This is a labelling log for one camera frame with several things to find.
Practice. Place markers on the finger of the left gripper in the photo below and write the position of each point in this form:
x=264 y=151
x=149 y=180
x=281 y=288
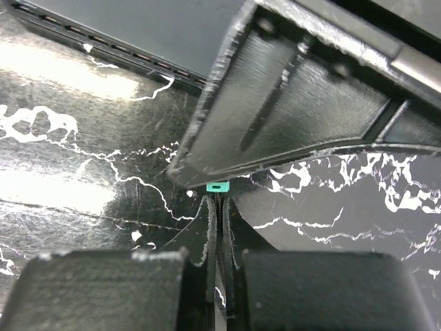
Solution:
x=297 y=80

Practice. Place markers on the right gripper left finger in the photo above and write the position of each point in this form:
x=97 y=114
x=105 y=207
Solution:
x=210 y=262

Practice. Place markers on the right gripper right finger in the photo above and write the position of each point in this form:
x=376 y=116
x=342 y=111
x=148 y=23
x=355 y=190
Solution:
x=228 y=265

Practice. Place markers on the teal cable plug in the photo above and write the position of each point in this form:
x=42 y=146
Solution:
x=218 y=187

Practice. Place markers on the black network switch box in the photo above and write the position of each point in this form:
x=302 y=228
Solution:
x=176 y=38

